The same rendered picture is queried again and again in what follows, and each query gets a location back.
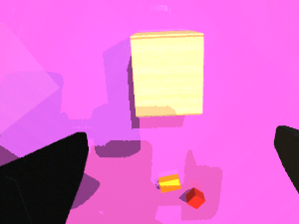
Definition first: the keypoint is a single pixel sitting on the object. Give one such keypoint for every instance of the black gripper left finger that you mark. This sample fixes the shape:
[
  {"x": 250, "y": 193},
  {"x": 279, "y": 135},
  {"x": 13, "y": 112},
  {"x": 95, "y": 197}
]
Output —
[{"x": 40, "y": 187}]

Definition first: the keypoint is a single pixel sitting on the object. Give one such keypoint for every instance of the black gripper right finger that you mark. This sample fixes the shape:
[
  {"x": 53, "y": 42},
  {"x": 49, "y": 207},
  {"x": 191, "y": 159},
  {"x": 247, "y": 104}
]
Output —
[{"x": 286, "y": 143}]

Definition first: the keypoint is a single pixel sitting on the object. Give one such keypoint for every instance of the red block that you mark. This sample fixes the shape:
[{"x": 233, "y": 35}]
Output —
[{"x": 195, "y": 198}]

